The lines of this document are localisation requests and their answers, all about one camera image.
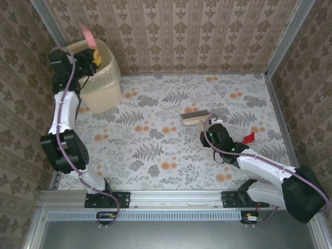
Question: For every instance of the beige hand brush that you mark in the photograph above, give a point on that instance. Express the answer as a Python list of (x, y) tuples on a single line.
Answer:
[(194, 119)]

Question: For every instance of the beige plastic trash bin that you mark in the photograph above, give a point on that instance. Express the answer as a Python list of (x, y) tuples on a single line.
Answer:
[(103, 96)]

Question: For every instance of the red crumpled paper scrap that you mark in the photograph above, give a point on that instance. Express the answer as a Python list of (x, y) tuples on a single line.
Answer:
[(249, 138)]

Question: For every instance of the aluminium side rail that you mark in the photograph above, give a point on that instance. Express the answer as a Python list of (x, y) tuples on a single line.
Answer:
[(55, 181), (276, 103)]

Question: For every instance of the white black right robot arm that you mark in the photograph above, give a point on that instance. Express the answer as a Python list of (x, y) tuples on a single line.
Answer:
[(262, 168)]

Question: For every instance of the floral patterned tablecloth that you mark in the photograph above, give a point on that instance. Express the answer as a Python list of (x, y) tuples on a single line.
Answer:
[(155, 168)]

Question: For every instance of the aluminium mounting rail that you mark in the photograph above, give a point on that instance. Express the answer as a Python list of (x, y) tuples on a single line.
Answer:
[(176, 198)]

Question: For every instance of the small circuit board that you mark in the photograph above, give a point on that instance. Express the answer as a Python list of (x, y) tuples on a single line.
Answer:
[(251, 218), (106, 216)]

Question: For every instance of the grey metal panel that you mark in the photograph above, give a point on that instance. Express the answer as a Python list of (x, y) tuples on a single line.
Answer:
[(168, 236)]

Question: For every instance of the aluminium frame post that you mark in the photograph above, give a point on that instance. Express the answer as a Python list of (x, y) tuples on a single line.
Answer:
[(46, 15), (288, 36)]

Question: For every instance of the pink plastic dustpan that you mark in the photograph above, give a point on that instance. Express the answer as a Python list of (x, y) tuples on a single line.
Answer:
[(89, 37)]

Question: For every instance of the clear plastic bin liner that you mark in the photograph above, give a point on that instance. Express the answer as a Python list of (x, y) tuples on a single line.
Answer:
[(106, 77)]

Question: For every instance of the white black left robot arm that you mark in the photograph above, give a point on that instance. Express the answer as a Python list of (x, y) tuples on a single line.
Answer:
[(64, 109)]

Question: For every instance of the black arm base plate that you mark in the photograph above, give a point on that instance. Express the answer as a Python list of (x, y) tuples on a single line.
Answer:
[(123, 199), (228, 199)]

